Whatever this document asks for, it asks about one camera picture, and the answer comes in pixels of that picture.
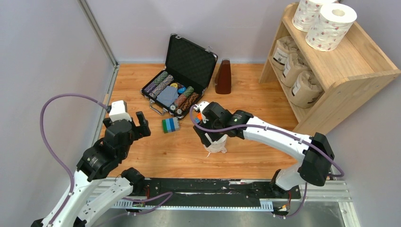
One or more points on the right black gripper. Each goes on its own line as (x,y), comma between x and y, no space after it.
(204,139)

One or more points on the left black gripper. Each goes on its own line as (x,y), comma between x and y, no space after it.
(143,129)

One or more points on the brown roll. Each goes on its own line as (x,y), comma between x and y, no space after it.
(283,48)
(295,64)
(306,90)

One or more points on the brown roll front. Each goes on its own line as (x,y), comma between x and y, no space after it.
(295,64)

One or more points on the patterned paper roll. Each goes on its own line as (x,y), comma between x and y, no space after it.
(306,13)
(330,26)

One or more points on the white toilet paper roll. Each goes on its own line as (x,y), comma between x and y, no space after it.
(216,146)

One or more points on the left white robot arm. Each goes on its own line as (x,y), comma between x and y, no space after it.
(95,165)

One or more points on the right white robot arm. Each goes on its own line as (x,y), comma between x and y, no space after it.
(313,154)

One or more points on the orange curved toy piece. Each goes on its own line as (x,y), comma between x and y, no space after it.
(198,117)

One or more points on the green blue block toy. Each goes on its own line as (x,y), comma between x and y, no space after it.
(170,125)

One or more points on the brown metronome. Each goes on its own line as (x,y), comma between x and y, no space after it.
(223,79)

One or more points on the black poker chip case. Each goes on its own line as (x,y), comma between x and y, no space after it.
(190,65)

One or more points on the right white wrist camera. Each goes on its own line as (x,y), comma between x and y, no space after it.
(198,108)

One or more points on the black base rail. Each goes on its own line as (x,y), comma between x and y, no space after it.
(228,193)

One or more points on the aluminium frame post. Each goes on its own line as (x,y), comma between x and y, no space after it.
(98,32)

